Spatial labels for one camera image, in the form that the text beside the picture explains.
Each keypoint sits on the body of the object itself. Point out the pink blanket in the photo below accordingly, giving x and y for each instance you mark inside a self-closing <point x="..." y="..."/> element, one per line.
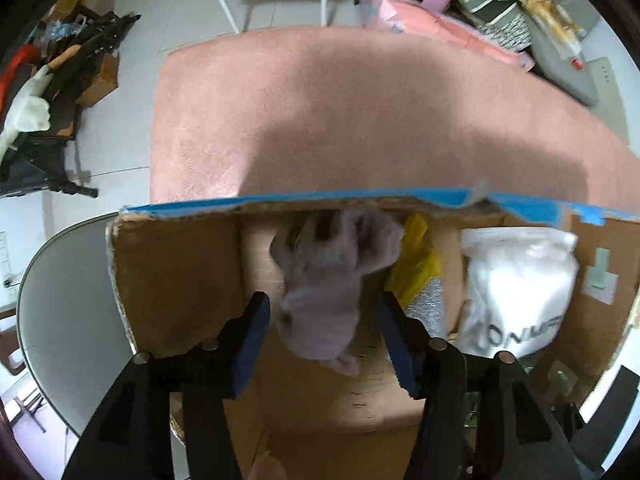
<point x="360" y="115"/>

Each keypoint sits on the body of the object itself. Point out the white plastic bag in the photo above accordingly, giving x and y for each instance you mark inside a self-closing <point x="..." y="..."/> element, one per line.
<point x="515" y="290"/>

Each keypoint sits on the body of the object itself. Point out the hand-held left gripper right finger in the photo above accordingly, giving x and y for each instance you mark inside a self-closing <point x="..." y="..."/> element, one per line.
<point x="400" y="345"/>

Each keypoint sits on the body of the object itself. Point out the black tripod pile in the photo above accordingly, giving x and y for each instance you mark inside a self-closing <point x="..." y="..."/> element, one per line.
<point x="65" y="110"/>

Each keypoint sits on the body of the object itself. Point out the cardboard box with blue tape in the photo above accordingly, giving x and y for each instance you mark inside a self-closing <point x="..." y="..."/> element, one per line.
<point x="200" y="280"/>

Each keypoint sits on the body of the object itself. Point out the pink folded cloth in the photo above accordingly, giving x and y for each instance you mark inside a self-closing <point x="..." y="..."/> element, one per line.
<point x="450" y="30"/>

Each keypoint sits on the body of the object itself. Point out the silver bubble wrap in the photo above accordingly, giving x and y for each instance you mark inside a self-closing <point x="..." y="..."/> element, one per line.
<point x="425" y="310"/>

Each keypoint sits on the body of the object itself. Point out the grey cushion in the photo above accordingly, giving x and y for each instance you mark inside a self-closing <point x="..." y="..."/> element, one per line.
<point x="560" y="70"/>

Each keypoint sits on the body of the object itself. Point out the grey patterned bag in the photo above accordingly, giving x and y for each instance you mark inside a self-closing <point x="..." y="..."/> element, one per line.
<point x="492" y="10"/>

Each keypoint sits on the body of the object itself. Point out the round grey table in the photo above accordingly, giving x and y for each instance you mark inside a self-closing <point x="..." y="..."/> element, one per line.
<point x="60" y="320"/>

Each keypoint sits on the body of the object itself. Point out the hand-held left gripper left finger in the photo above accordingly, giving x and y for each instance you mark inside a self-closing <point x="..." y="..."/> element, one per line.
<point x="248" y="340"/>

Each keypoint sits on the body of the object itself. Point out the grey plush toy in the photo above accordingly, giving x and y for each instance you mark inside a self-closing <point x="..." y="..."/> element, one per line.
<point x="325" y="285"/>

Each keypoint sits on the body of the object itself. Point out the yellow plastic bag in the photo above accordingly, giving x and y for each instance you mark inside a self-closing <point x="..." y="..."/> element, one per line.
<point x="415" y="265"/>

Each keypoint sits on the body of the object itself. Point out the small cardboard box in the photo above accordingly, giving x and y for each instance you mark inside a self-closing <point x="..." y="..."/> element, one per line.
<point x="100" y="80"/>

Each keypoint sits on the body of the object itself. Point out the white cloth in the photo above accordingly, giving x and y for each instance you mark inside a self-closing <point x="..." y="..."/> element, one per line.
<point x="27" y="110"/>

